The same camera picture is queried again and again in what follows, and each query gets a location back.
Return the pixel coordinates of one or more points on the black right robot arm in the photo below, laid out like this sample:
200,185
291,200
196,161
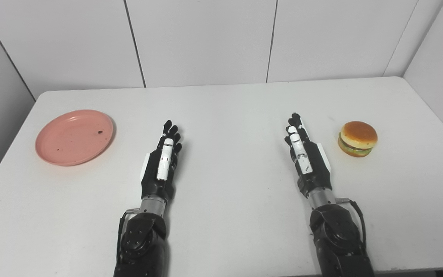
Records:
337,238

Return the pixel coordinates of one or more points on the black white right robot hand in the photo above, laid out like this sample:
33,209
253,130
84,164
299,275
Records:
315,165

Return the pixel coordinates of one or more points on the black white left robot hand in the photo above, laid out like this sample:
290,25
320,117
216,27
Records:
153,169

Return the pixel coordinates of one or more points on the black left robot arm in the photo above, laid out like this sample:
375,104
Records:
144,242

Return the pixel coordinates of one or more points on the pink round plate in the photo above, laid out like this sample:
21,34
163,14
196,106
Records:
71,138

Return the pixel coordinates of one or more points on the toy hamburger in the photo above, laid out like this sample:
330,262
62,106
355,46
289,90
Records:
358,134

